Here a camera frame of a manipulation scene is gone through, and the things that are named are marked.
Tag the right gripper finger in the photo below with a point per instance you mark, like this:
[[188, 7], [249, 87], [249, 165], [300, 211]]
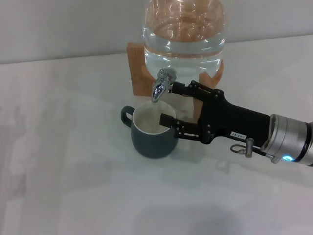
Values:
[[166, 120], [178, 88]]

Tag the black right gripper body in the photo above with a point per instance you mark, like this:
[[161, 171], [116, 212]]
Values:
[[227, 120]]

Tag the chrome faucet tap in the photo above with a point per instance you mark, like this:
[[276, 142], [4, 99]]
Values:
[[159, 89]]

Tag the black mug white inside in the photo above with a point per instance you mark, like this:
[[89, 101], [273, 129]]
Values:
[[149, 147]]

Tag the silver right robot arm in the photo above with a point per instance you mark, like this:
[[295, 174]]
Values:
[[288, 137]]

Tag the glass water dispenser jar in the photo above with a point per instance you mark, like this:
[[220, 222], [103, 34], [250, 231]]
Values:
[[183, 56]]

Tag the wooden dispenser stand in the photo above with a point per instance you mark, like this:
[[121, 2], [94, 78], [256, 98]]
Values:
[[137, 73]]

